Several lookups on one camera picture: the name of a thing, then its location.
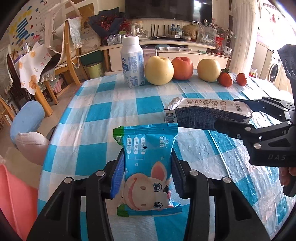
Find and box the light wooden chair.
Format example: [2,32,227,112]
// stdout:
[43,18,90,105]

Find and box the cream lace curtain column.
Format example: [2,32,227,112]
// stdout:
[230,1,260,75]

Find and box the yellow pear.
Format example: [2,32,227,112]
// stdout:
[144,56,174,85]
[197,59,221,82]

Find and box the dark blue silver packet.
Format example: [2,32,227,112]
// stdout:
[164,97,252,131]

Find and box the white electric kettle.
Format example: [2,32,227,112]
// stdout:
[130,22,148,40]

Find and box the white washing machine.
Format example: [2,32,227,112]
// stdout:
[266,50,282,84]

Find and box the white upright milk bottle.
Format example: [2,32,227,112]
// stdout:
[120,36,145,88]

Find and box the black wifi router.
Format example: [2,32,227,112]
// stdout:
[150,23,183,40]

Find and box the plain tangerine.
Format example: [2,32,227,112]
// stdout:
[236,73,247,86]

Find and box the far wooden chair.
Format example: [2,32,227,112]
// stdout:
[0,97,15,126]

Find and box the tangerine with leaf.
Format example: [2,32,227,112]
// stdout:
[217,68,233,87]

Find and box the grey cushion seat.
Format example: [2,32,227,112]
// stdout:
[15,132,50,166]

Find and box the dark wooden chair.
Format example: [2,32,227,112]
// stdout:
[6,54,31,109]

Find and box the blue round stool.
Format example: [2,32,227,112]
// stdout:
[10,100,45,146]

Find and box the pink plastic trash bucket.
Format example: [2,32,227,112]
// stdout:
[1,164,38,240]

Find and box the red apple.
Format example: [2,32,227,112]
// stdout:
[171,57,194,80]

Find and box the dining table orange cloth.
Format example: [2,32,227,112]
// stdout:
[17,44,58,118]

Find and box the green waste bin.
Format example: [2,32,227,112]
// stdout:
[86,62,104,79]

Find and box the pink storage box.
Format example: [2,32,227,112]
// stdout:
[143,48,157,61]

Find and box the cream TV cabinet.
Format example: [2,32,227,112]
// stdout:
[99,40,231,74]

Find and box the right yellow pear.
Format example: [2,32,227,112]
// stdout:
[197,59,221,82]

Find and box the black flat television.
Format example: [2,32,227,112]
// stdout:
[125,0,212,22]

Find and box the dark blue flower bouquet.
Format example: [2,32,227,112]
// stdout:
[87,7,131,39]

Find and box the person's right hand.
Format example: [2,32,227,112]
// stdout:
[279,167,296,186]

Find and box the blue cartoon dog packet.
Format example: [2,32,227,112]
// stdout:
[113,123,182,217]

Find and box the clear plastic bag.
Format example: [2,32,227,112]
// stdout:
[197,23,217,46]

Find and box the left yellow pear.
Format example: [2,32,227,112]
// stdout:
[144,56,174,85]

